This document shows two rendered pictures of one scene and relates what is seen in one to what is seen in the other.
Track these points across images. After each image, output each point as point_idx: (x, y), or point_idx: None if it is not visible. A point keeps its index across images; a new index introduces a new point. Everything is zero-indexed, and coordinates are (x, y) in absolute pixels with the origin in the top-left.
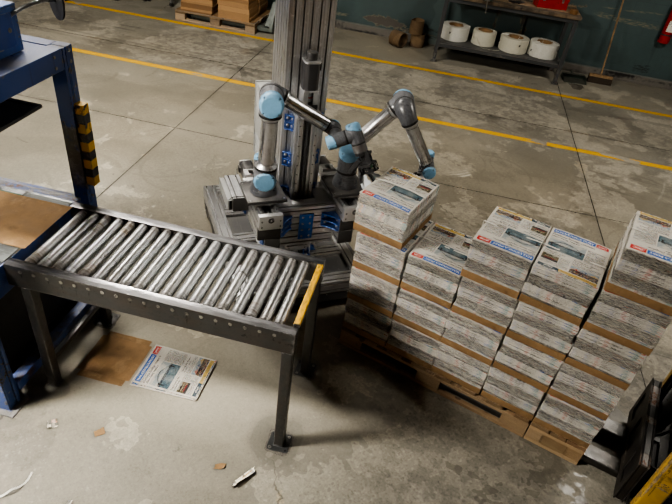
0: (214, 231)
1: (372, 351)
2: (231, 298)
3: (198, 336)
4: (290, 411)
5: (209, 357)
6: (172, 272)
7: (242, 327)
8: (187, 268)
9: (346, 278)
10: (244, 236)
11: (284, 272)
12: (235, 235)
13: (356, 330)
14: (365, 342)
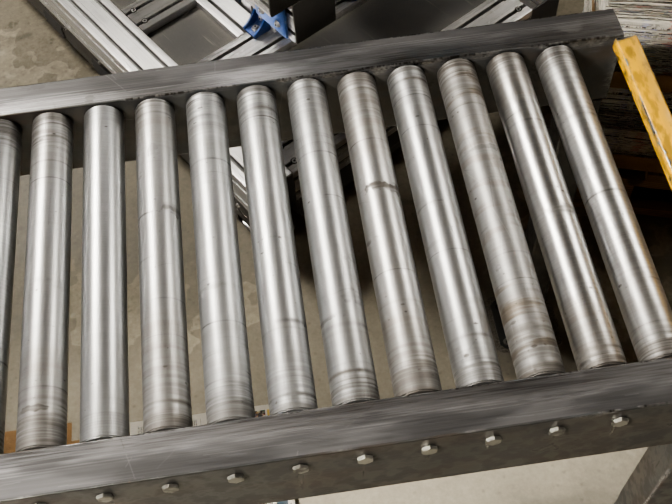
0: (56, 18)
1: (652, 193)
2: (423, 321)
3: (188, 348)
4: (562, 466)
5: (255, 400)
6: (125, 298)
7: (545, 432)
8: (174, 258)
9: (507, 20)
10: (158, 4)
11: (524, 122)
12: (132, 11)
13: (617, 162)
14: (647, 183)
